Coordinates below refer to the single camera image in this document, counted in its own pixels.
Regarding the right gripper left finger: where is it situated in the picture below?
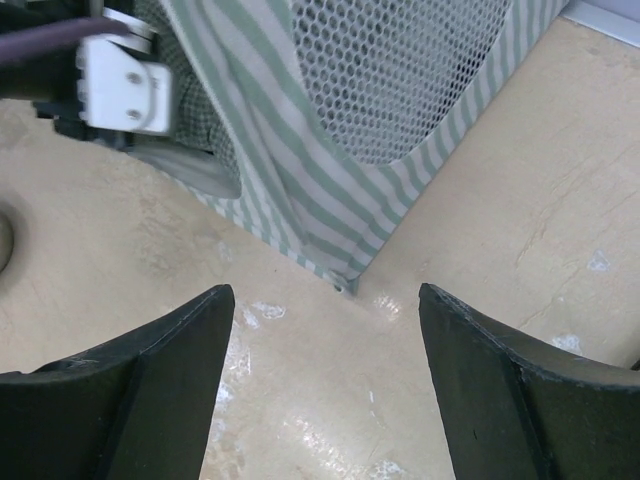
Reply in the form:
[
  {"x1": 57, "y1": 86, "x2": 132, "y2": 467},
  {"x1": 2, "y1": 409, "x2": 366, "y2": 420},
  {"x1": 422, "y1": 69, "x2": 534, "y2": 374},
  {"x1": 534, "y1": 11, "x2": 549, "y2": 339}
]
[{"x1": 1, "y1": 285, "x2": 235, "y2": 479}]

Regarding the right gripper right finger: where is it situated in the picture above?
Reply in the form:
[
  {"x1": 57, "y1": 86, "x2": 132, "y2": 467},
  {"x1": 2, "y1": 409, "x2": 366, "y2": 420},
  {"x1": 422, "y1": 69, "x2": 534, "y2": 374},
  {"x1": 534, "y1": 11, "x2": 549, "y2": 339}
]
[{"x1": 419, "y1": 283, "x2": 639, "y2": 479}]

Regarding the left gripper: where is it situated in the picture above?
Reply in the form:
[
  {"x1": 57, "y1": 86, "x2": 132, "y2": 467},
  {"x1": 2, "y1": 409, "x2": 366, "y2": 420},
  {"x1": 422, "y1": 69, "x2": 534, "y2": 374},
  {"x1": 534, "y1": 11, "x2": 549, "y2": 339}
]
[{"x1": 32, "y1": 99, "x2": 134, "y2": 150}]

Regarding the green checked cushion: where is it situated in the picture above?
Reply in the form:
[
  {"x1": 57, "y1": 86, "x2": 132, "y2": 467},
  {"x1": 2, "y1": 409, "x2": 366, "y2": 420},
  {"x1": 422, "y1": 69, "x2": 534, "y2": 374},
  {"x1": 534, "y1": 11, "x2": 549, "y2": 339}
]
[{"x1": 129, "y1": 1, "x2": 241, "y2": 199}]

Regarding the green striped pet tent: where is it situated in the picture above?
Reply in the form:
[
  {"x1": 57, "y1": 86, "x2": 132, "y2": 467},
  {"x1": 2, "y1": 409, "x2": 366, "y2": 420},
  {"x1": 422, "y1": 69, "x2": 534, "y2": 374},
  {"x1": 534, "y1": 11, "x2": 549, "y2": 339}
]
[{"x1": 158, "y1": 1, "x2": 563, "y2": 292}]

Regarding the steel pet bowl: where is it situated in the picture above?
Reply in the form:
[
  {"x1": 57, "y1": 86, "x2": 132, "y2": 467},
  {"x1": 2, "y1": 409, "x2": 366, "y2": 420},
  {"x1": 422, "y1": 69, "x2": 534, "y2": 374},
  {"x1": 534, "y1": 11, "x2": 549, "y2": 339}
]
[{"x1": 0, "y1": 211, "x2": 15, "y2": 272}]

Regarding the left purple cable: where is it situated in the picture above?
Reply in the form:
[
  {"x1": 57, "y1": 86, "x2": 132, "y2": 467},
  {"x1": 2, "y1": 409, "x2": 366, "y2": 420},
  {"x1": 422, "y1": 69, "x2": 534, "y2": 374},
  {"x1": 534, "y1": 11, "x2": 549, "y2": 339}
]
[{"x1": 0, "y1": 14, "x2": 126, "y2": 61}]

